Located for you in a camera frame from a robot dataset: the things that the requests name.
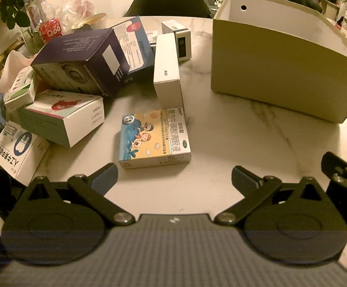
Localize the white box with blue logo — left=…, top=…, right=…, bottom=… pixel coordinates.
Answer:
left=0, top=120, right=51, bottom=187

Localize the white box with dark window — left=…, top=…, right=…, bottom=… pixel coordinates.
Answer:
left=161, top=20, right=192, bottom=62

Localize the red drink bottle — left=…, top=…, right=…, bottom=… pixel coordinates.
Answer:
left=39, top=0, right=65, bottom=42

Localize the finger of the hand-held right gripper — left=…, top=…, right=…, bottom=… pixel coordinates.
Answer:
left=321, top=152, right=347, bottom=188

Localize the green white medicine box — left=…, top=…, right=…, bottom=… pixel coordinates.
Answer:
left=4, top=66, right=43, bottom=116

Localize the long white box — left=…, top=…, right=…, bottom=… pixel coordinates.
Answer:
left=153, top=33, right=184, bottom=110

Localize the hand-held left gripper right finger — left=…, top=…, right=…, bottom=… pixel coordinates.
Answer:
left=214, top=166, right=337, bottom=226

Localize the beige cardboard box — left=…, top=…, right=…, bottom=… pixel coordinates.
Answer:
left=211, top=0, right=347, bottom=124

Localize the glass vase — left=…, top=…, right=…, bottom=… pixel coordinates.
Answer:
left=21, top=25, right=43, bottom=57

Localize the bottle with red print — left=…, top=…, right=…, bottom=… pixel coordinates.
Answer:
left=22, top=0, right=47, bottom=30

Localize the clear plastic bag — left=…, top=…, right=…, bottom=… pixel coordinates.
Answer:
left=56, top=0, right=97, bottom=34

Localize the cartoon print medicine box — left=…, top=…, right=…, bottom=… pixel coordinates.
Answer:
left=118, top=107, right=191, bottom=170

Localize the paper bowl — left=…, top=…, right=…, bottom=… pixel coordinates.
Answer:
left=75, top=12, right=108, bottom=29

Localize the white box with red spot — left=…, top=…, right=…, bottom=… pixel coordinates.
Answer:
left=146, top=30, right=160, bottom=55

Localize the white box with bear print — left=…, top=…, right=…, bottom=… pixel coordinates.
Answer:
left=17, top=90, right=105, bottom=148

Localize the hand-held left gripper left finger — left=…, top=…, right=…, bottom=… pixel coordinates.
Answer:
left=14, top=163, right=136, bottom=225

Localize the blue-bordered white box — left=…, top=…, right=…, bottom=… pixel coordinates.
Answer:
left=112, top=16, right=155, bottom=74

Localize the dark purple box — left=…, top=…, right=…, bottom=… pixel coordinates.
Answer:
left=30, top=28, right=130, bottom=100

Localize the white marble desktop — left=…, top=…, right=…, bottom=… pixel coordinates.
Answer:
left=27, top=16, right=347, bottom=277

